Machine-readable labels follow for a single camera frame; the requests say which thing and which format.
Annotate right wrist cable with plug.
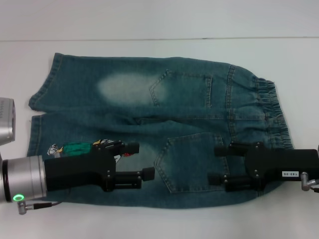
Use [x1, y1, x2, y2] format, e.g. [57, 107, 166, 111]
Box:
[300, 171, 319, 192]

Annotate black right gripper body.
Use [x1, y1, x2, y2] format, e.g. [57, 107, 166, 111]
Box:
[245, 141, 319, 193]

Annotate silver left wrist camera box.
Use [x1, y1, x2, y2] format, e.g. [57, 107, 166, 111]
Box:
[0, 97, 17, 146]

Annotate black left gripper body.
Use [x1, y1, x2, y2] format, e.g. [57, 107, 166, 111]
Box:
[43, 148, 118, 192]

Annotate left wrist cable with plug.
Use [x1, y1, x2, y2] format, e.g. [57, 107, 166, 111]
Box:
[16, 200, 61, 215]

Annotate blue denim shorts with print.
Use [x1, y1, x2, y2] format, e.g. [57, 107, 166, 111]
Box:
[27, 52, 295, 210]

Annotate wrist cable with plug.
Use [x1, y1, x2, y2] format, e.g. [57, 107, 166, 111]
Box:
[16, 200, 61, 215]
[300, 171, 319, 192]

